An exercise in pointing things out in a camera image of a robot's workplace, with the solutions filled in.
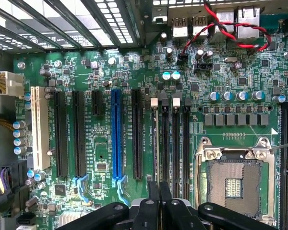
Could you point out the white power connector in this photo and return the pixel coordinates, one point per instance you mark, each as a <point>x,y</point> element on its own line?
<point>12,83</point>

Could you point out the silver CPU socket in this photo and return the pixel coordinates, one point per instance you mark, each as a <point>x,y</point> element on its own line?
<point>232,175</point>

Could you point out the tall silver port housing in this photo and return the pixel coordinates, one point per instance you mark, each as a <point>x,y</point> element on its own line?
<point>224,16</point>

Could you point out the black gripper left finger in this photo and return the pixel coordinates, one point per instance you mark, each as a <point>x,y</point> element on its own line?
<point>146,215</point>

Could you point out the white expansion slot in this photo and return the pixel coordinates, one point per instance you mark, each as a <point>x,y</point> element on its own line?
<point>40,129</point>

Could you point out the short black expansion slot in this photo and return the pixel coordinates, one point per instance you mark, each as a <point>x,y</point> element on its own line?
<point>97,103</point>

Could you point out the thin silver locking lever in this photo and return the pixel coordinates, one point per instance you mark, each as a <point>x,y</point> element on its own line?
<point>285,145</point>

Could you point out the long black expansion slot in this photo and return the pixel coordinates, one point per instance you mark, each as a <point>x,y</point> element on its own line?
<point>137,134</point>
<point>61,134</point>
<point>79,134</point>

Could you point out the RAM slot with black latch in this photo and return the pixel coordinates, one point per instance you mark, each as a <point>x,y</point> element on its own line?
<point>165,143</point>
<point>283,167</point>
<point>186,143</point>

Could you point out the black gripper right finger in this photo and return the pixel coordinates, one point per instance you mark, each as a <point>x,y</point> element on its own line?
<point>180,215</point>

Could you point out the silver finned heatsink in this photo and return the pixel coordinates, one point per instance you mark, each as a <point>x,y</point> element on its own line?
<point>70,216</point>

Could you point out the silver USB port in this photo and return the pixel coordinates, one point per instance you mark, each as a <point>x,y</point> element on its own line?
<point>200,26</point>
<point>180,27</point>

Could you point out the blue expansion slot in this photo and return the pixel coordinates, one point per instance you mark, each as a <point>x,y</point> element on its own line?
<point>116,134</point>

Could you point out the teal rear port connector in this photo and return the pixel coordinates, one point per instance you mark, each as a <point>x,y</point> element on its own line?
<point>268,22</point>

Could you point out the light blue card retention clip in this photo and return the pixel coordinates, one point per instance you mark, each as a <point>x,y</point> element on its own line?
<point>80,182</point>
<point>118,184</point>

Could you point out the silver ethernet port housing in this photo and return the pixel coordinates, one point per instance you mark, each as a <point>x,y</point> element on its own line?
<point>249,16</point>

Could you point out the green motherboard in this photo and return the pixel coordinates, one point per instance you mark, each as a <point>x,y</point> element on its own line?
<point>98,143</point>

